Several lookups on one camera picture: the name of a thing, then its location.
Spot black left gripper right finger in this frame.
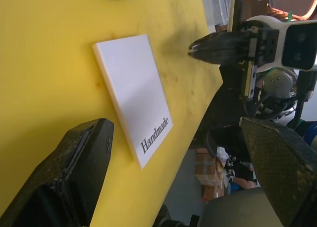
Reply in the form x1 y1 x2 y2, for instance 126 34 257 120
239 117 317 227

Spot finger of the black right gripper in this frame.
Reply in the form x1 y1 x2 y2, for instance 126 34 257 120
187 49 250 65
189 30 251 51

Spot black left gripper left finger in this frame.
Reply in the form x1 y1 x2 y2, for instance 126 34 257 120
0 117 115 227

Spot white matchbox with Handmade print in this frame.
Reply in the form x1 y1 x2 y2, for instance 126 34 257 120
93 34 174 170

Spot clear plastic container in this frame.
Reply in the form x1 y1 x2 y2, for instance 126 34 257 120
202 0 232 26

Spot brown cardboard box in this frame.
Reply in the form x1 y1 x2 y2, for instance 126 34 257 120
194 147 227 203

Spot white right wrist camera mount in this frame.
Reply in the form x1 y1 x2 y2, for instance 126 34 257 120
244 14 317 72

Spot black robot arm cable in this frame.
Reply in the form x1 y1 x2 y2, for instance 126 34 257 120
294 69 317 130

